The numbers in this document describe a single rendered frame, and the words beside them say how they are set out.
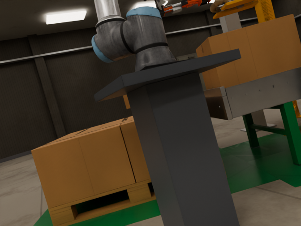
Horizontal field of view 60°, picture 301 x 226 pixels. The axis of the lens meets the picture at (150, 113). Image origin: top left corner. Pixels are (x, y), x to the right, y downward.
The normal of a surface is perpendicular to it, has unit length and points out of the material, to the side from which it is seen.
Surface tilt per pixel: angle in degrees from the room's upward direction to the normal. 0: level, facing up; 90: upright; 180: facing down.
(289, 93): 90
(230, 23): 90
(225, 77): 90
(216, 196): 90
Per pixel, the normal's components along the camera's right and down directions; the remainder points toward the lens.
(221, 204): 0.38, -0.06
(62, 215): 0.05, 0.04
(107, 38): -0.42, 0.03
